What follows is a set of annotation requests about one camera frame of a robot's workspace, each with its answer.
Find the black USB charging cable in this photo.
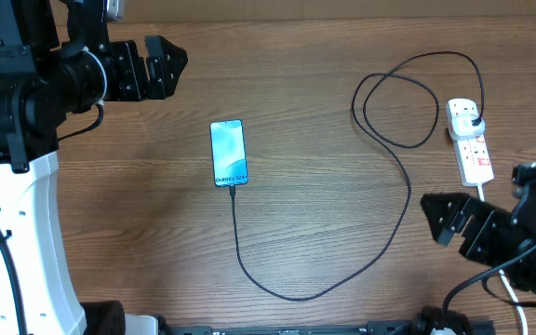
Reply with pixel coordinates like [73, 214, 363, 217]
[228, 50, 487, 302]

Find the white power strip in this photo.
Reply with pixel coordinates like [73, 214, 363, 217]
[445, 99, 494, 187]

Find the white charger plug adapter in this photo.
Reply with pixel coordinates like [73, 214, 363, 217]
[449, 115, 486, 141]

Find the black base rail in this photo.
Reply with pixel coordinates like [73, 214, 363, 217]
[158, 319, 497, 335]

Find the Samsung Galaxy smartphone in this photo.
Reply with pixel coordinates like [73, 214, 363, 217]
[209, 119, 248, 187]

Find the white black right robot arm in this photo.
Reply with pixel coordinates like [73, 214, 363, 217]
[420, 191, 536, 295]

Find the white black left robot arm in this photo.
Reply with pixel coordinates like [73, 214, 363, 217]
[0, 1, 188, 334]

